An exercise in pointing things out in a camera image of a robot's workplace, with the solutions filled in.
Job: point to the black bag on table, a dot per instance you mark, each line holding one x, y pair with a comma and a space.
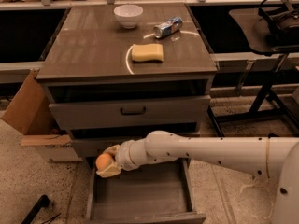
283, 23

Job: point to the white ceramic bowl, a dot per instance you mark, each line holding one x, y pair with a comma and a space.
128, 16

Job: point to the grey drawer cabinet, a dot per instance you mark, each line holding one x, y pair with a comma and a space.
90, 61

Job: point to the brown cardboard box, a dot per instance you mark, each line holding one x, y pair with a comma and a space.
29, 114

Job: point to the yellow sponge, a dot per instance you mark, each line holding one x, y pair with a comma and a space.
148, 52

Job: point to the open grey bottom drawer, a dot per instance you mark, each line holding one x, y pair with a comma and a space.
152, 194

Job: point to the grey top drawer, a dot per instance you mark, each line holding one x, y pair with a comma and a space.
125, 113

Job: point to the grey middle drawer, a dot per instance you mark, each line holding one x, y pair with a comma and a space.
92, 147

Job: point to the crushed blue soda can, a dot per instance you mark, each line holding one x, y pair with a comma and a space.
168, 27

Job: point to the orange fruit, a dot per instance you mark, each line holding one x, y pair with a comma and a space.
103, 161

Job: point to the black tool on floor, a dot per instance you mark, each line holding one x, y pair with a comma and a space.
42, 202

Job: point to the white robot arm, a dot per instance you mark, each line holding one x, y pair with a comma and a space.
276, 156

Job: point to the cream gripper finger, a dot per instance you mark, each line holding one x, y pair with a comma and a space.
112, 151
109, 171

